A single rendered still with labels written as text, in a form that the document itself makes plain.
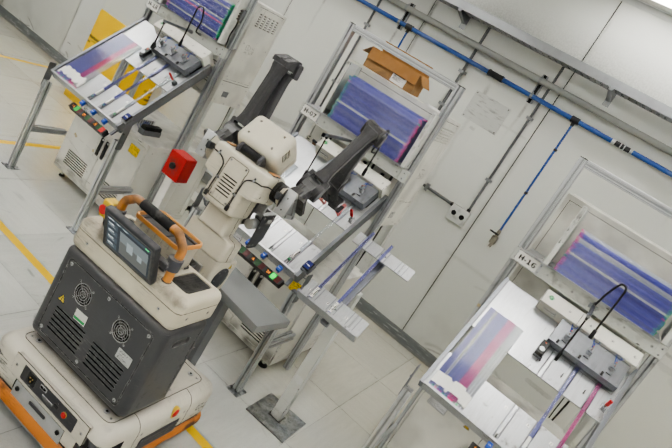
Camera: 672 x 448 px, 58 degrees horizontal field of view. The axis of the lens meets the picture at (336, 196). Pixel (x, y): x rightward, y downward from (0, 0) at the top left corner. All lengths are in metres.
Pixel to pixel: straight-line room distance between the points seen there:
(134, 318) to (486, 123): 3.18
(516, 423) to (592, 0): 3.01
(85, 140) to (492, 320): 2.88
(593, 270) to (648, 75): 1.93
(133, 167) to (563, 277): 2.64
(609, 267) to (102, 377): 2.17
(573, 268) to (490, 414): 0.78
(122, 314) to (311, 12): 3.72
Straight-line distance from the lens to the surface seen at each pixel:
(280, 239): 3.10
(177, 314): 2.12
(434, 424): 3.18
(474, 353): 2.89
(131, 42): 4.26
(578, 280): 3.03
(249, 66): 4.25
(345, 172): 2.75
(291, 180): 3.35
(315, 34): 5.35
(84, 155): 4.41
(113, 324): 2.29
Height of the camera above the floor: 1.82
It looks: 13 degrees down
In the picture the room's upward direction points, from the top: 31 degrees clockwise
